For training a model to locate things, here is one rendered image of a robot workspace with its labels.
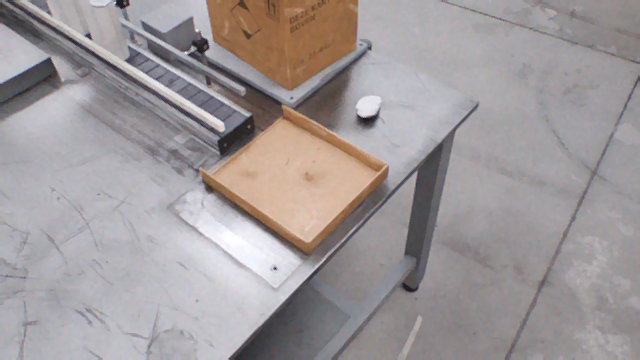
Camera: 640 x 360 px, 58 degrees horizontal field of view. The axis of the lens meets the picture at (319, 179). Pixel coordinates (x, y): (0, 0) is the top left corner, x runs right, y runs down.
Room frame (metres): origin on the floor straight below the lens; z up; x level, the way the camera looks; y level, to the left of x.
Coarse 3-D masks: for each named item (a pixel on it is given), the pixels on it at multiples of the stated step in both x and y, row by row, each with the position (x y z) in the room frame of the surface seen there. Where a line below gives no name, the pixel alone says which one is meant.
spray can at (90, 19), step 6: (78, 0) 1.23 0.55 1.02; (84, 0) 1.22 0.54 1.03; (84, 6) 1.22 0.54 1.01; (84, 12) 1.22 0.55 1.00; (90, 12) 1.22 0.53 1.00; (90, 18) 1.22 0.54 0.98; (90, 24) 1.22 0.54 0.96; (96, 24) 1.22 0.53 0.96; (90, 30) 1.22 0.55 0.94; (96, 30) 1.22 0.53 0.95; (96, 36) 1.22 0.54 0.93; (96, 42) 1.22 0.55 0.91; (102, 42) 1.22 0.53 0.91
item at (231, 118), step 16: (32, 0) 1.47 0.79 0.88; (32, 16) 1.40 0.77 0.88; (112, 64) 1.17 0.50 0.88; (144, 64) 1.17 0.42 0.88; (160, 64) 1.17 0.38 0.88; (160, 80) 1.10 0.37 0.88; (176, 80) 1.10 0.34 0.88; (160, 96) 1.04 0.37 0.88; (192, 96) 1.04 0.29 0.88; (208, 96) 1.04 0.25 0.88; (208, 112) 0.98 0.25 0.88; (224, 112) 0.98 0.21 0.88; (240, 112) 0.98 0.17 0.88; (208, 128) 0.93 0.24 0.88; (224, 128) 0.93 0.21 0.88
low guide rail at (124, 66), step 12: (12, 0) 1.45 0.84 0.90; (24, 0) 1.42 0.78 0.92; (36, 12) 1.37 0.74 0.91; (60, 24) 1.30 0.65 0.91; (72, 36) 1.26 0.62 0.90; (96, 48) 1.19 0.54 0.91; (108, 60) 1.16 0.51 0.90; (120, 60) 1.14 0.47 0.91; (132, 72) 1.10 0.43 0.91; (156, 84) 1.05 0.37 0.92; (168, 96) 1.01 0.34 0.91; (180, 96) 1.00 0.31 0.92; (192, 108) 0.96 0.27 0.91; (204, 120) 0.94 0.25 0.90; (216, 120) 0.92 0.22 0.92
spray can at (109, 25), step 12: (96, 0) 1.18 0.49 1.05; (108, 0) 1.19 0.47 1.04; (96, 12) 1.18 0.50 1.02; (108, 12) 1.18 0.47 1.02; (108, 24) 1.18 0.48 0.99; (120, 24) 1.21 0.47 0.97; (108, 36) 1.17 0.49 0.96; (120, 36) 1.19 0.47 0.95; (108, 48) 1.18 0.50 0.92; (120, 48) 1.18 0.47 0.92
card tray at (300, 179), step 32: (288, 128) 0.97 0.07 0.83; (320, 128) 0.94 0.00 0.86; (256, 160) 0.88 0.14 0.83; (288, 160) 0.87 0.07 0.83; (320, 160) 0.87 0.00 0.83; (352, 160) 0.87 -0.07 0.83; (224, 192) 0.78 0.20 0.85; (256, 192) 0.78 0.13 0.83; (288, 192) 0.78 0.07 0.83; (320, 192) 0.78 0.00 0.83; (352, 192) 0.78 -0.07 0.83; (288, 224) 0.70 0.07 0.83; (320, 224) 0.70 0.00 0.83
